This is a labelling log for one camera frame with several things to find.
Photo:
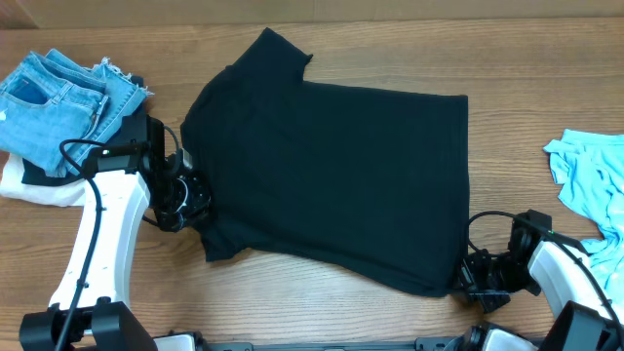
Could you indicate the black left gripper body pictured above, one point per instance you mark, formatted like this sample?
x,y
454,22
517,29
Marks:
x,y
180,202

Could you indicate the folded white garment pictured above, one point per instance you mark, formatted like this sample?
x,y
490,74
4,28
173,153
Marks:
x,y
69,195

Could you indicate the folded dark navy garment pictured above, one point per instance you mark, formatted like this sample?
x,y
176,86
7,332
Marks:
x,y
34,175

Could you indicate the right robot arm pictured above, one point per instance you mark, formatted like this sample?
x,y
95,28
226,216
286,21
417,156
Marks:
x,y
538,260

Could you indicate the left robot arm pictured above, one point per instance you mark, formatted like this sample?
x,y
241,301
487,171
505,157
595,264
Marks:
x,y
124,178

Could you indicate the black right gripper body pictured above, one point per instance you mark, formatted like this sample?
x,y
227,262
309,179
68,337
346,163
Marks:
x,y
492,280

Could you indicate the blue denim shorts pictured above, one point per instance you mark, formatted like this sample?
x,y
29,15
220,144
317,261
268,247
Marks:
x,y
48,99

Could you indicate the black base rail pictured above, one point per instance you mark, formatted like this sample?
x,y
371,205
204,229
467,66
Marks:
x,y
331,345

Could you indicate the light blue crumpled shirt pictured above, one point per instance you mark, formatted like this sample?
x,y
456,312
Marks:
x,y
589,169

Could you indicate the black t-shirt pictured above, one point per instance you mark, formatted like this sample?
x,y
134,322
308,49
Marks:
x,y
375,181

